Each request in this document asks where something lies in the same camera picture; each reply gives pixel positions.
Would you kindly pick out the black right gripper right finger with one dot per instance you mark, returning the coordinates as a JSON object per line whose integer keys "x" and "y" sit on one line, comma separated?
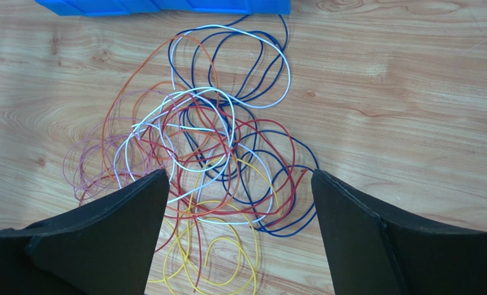
{"x": 373, "y": 247}

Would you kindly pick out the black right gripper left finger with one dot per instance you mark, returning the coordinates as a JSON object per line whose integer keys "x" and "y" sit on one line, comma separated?
{"x": 103, "y": 247}

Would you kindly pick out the left blue plastic bin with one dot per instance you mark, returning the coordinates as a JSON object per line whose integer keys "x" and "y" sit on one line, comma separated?
{"x": 94, "y": 8}

